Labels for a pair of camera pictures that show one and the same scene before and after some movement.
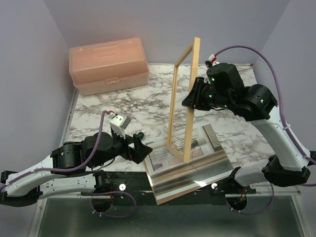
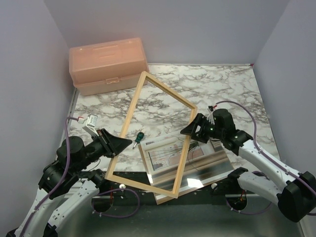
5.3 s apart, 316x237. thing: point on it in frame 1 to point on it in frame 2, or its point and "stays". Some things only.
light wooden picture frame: (189, 112) to (129, 119)
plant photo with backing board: (207, 162) stays
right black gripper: (193, 98) to (200, 120)
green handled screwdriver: (141, 135) stays
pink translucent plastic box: (108, 66) stays
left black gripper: (140, 150) to (113, 145)
